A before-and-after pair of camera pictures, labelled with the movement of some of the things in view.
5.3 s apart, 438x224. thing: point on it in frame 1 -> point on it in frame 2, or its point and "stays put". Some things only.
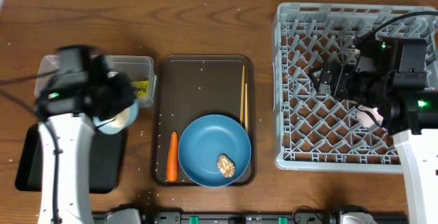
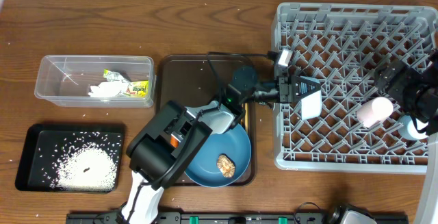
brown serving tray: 186,88 stays put
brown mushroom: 225,165 stays put
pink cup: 365,119 stays put
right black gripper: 343,74 -> 389,73
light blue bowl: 118,122 -> 311,106
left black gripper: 120,92 -> 285,89
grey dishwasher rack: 313,131 stays put
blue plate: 204,140 stays put
